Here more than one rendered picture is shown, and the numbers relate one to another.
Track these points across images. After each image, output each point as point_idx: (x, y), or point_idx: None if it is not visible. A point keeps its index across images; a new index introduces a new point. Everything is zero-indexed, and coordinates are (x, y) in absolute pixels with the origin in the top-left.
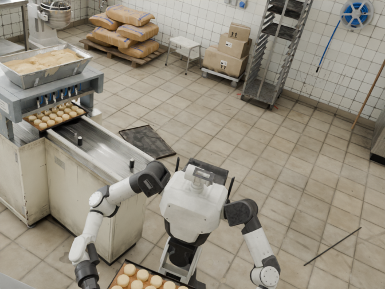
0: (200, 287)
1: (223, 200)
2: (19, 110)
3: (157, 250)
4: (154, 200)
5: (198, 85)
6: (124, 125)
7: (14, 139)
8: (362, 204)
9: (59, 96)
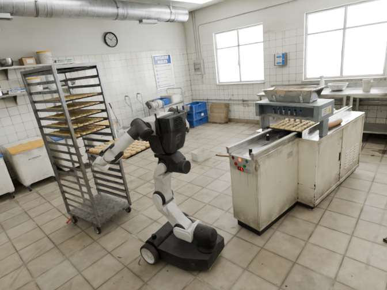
0: (204, 256)
1: (147, 121)
2: (257, 109)
3: (255, 249)
4: (321, 248)
5: None
6: None
7: (263, 129)
8: None
9: (290, 114)
